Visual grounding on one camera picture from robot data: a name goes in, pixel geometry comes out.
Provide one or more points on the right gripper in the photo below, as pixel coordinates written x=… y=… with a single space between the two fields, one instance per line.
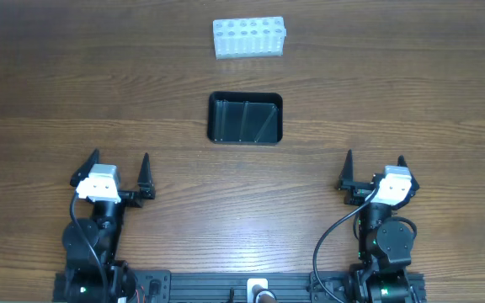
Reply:
x=358 y=191

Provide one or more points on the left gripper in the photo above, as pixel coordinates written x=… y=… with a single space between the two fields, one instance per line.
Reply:
x=129 y=198

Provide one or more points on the clear test tube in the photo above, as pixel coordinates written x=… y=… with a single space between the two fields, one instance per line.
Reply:
x=243 y=122
x=224 y=122
x=217 y=122
x=265 y=123

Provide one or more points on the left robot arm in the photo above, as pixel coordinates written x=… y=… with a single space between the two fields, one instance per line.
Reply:
x=95 y=244

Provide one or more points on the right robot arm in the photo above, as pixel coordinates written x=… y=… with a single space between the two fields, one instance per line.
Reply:
x=387 y=244

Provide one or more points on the black tray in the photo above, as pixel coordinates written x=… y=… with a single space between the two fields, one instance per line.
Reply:
x=276 y=126

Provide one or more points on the white test tube rack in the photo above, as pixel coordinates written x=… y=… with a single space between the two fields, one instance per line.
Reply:
x=248 y=40

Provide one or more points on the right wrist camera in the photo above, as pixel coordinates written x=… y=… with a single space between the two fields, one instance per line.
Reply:
x=390 y=185

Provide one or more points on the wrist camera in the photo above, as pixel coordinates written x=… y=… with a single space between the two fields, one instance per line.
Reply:
x=390 y=185
x=98 y=183

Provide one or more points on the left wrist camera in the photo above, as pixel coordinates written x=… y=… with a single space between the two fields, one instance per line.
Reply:
x=98 y=183

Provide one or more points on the mounting rail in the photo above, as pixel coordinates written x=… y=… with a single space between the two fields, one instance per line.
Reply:
x=209 y=288

